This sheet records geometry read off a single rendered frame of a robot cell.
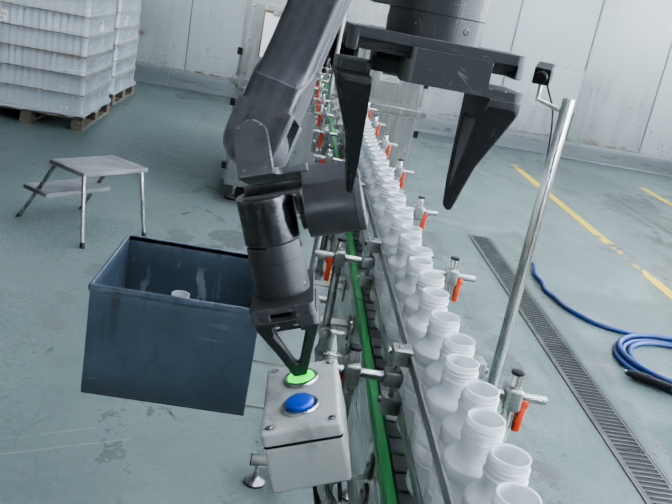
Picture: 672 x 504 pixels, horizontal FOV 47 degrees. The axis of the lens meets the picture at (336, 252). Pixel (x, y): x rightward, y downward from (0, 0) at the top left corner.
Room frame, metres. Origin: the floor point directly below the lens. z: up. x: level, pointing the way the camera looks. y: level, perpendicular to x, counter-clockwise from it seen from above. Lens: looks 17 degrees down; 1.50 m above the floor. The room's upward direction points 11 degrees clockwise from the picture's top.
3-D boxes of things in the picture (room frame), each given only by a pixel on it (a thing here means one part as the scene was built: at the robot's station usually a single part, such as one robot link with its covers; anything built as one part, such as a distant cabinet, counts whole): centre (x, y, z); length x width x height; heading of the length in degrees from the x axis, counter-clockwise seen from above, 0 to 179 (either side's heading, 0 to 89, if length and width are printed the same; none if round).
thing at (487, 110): (0.48, -0.05, 1.44); 0.07 x 0.07 x 0.09; 5
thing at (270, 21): (5.51, 0.67, 1.22); 0.23 x 0.03 x 0.32; 95
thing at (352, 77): (0.48, -0.01, 1.44); 0.07 x 0.07 x 0.09; 5
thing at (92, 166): (4.32, 1.49, 0.21); 0.61 x 0.47 x 0.41; 58
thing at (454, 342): (0.83, -0.16, 1.08); 0.06 x 0.06 x 0.17
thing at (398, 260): (1.22, -0.12, 1.08); 0.06 x 0.06 x 0.17
